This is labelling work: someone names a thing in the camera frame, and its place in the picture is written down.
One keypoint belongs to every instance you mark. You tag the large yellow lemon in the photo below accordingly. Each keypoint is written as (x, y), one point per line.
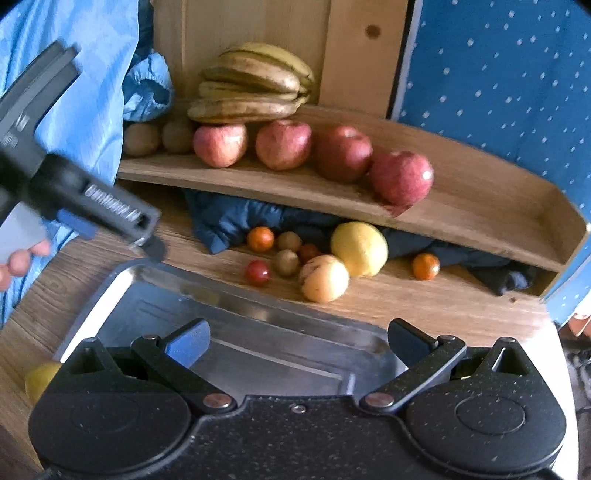
(361, 247)

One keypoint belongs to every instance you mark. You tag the brown kiwi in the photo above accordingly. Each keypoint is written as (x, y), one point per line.
(177, 136)
(141, 139)

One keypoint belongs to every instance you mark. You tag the red cherry tomato front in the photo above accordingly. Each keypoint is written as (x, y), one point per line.
(257, 273)

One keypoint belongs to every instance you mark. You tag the red apple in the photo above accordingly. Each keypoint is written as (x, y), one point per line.
(343, 154)
(401, 178)
(220, 146)
(283, 145)

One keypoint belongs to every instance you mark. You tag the small orange tangerine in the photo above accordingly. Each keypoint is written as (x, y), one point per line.
(260, 239)
(426, 266)

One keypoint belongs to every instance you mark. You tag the brown kiwi left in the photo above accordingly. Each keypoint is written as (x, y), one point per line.
(141, 139)

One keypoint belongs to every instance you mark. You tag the red cherry tomato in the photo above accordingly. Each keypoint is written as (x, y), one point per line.
(307, 252)
(257, 273)

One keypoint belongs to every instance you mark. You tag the red apple far right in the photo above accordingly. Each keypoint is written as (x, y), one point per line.
(401, 178)

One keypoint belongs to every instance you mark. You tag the red cherry tomato back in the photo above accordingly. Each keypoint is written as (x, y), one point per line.
(307, 252)

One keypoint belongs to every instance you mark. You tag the wooden back panel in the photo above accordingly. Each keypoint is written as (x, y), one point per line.
(352, 46)

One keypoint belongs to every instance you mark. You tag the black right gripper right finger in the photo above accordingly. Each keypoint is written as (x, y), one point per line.
(429, 362)

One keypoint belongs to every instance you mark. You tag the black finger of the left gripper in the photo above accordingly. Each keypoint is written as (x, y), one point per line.
(153, 248)

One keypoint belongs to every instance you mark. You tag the bunch of ripe bananas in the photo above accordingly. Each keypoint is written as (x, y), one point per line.
(252, 82)

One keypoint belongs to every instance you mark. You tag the round orange-tan fruit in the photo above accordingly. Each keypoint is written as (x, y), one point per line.
(324, 279)

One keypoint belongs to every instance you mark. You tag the small brown longan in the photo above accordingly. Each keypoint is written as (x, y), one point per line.
(286, 263)
(289, 241)

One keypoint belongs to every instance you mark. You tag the person's left hand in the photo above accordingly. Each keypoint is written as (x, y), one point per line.
(19, 263)

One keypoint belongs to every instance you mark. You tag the curved wooden shelf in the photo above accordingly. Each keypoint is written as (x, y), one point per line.
(477, 200)

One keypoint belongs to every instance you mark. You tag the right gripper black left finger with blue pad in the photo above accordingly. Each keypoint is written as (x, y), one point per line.
(169, 359)

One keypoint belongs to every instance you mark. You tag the stainless steel tray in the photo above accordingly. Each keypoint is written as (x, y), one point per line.
(259, 345)

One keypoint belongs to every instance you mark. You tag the blue polka dot cushion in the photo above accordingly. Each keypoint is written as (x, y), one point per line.
(509, 77)

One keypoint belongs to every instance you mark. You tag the brown kiwi right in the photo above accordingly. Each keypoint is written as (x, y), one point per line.
(177, 136)

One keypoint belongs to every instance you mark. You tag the red apple far left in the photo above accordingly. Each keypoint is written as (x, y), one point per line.
(220, 146)

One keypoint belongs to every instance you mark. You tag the dark blue jacket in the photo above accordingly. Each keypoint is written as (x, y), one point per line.
(222, 221)

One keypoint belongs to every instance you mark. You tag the light blue cloth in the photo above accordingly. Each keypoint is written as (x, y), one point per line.
(122, 78)

